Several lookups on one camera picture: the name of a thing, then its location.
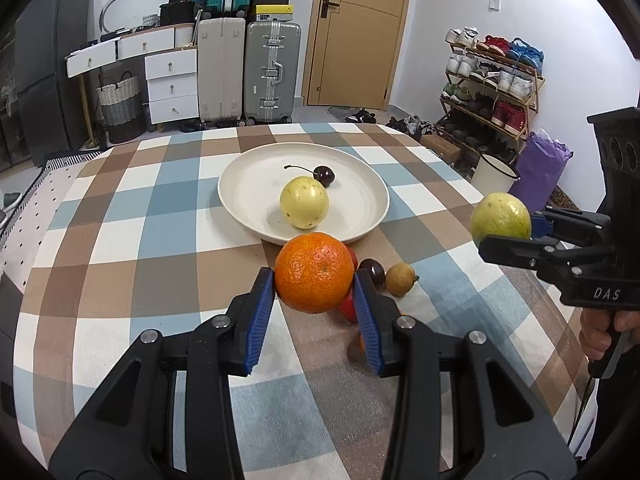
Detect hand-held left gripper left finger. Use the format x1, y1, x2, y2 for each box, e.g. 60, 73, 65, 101
47, 267, 276, 480

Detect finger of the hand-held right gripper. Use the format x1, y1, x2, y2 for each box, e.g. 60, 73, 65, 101
478, 234, 596, 286
530, 208, 613, 248

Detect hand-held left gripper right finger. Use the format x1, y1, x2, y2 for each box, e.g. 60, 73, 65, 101
352, 269, 578, 480

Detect yellow-green guava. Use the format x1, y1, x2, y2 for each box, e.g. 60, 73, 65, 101
470, 192, 532, 247
279, 176, 331, 228

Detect dark purple plum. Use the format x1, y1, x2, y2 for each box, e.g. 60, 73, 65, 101
358, 258, 387, 292

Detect small brown kiwi fruit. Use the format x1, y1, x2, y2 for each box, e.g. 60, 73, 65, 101
384, 262, 420, 297

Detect orange mandarin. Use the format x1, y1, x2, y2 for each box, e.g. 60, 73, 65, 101
274, 232, 356, 314

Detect cream round plate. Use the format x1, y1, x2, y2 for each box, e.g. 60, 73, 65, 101
217, 143, 390, 246

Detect person's right forearm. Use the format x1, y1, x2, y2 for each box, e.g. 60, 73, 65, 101
592, 332, 640, 463

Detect person's right hand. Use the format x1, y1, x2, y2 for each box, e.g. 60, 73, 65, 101
580, 307, 640, 361

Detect patterned doormat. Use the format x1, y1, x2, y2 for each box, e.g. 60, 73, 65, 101
547, 185, 581, 211

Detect purple bag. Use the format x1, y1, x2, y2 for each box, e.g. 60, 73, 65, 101
509, 130, 573, 213

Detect white bucket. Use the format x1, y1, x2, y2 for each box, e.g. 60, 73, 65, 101
471, 152, 521, 196

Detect checked tablecloth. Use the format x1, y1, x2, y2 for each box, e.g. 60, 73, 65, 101
12, 122, 601, 480

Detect cardboard box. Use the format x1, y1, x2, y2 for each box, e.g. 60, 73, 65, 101
420, 134, 463, 163

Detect wooden shoe rack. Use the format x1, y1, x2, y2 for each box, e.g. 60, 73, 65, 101
435, 42, 546, 161

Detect shoe rack with shoes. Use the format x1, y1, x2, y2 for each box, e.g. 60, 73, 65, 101
442, 27, 546, 153

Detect dark red cherry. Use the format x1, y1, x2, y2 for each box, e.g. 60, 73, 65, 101
284, 164, 336, 188

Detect loose pile of shoes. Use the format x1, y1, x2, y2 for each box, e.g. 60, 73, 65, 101
345, 107, 436, 137

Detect dotted sheet with striped edge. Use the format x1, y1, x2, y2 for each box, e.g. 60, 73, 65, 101
0, 152, 108, 286

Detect wooden door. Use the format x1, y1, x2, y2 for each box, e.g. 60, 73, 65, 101
302, 0, 415, 111

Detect white drawer cabinet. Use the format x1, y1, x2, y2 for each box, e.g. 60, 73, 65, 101
65, 25, 201, 126

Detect silver suitcase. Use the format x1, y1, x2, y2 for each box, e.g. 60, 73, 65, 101
243, 21, 302, 126

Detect woven laundry basket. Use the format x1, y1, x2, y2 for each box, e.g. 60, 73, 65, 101
96, 71, 146, 143

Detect beige suitcase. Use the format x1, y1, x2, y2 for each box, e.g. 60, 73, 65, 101
196, 16, 247, 128

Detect black storage box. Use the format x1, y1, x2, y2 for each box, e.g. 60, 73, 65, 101
160, 2, 198, 26

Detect dark glass wardrobe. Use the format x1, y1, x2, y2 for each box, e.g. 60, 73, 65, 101
0, 20, 23, 173

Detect dark grey fridge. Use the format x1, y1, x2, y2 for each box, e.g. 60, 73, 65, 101
14, 0, 96, 166

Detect bent metal tube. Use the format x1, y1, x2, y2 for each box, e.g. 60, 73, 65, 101
101, 0, 173, 33

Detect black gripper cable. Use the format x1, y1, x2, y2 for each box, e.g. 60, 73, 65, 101
567, 372, 598, 445

